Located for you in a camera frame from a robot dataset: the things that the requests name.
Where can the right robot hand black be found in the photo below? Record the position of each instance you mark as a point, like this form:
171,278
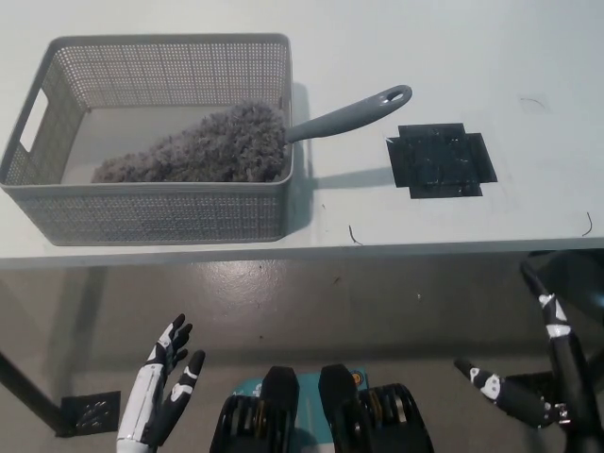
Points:
571,377

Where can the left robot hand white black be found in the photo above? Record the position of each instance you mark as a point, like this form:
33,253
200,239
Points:
141,406

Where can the grey fluffy duster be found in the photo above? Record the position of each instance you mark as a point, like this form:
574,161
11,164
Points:
212,146

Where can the black tape patch on desk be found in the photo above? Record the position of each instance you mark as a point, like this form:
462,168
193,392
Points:
441,160

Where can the black metal table leg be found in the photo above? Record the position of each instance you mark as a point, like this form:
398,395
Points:
33,396

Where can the grey perforated plastic basket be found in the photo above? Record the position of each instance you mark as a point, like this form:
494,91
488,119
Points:
141,207

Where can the dark underdesk frame part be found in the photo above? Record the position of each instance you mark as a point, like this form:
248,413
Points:
582,278

